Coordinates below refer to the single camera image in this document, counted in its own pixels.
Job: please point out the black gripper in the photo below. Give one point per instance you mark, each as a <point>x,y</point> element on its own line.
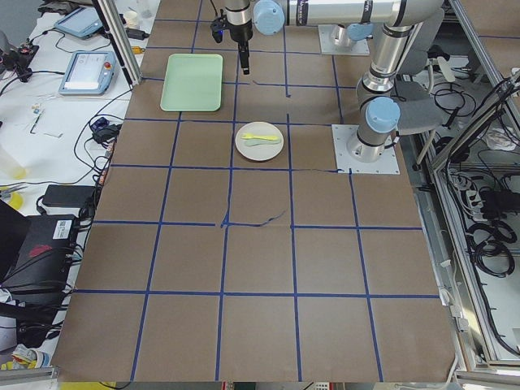
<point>241,33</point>

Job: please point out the yellow plastic fork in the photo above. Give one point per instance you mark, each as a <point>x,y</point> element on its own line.
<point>251,136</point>

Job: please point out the white round plate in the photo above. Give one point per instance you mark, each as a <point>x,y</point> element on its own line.
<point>263,152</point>

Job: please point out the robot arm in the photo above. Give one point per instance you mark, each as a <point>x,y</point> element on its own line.
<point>379,114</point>
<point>398,18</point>

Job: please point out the light green tray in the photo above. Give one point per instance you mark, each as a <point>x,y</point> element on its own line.
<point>193,83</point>

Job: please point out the pale green plastic spoon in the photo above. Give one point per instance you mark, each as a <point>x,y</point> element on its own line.
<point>258,142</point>

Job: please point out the near teach pendant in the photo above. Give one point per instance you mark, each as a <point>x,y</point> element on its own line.
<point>88,73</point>

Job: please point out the teach pendant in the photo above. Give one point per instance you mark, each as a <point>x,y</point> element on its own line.
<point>88,73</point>
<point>82,23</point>

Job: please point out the far teach pendant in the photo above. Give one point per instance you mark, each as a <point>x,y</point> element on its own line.
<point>82,23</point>

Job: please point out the grey chair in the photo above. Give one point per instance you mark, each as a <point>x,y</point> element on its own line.
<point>418,112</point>

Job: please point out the black power brick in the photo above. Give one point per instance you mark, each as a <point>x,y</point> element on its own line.
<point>61,197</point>

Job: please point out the black computer box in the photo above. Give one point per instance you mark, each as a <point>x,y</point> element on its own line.
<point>46,255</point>

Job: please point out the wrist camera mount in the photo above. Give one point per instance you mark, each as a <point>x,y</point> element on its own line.
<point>217,27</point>

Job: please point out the aluminium frame post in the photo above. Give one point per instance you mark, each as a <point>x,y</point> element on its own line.
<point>113,26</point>

